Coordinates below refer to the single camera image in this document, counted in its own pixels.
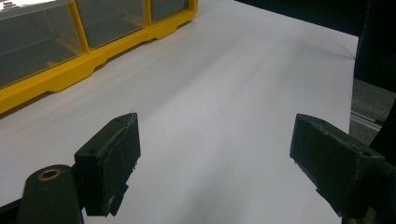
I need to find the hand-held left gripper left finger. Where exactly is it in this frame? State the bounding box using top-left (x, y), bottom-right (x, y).
top-left (74, 112), bottom-right (142, 217)

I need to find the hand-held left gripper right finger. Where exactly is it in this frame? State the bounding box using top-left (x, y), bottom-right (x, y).
top-left (290, 113), bottom-right (386, 217)

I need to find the yellow organizer box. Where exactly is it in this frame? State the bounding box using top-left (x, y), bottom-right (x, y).
top-left (0, 0), bottom-right (199, 115)

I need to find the dark curtain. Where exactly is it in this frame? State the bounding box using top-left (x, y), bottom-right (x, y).
top-left (353, 0), bottom-right (396, 93)

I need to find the aluminium frame rail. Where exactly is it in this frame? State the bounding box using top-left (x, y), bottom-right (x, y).
top-left (349, 110), bottom-right (384, 132)

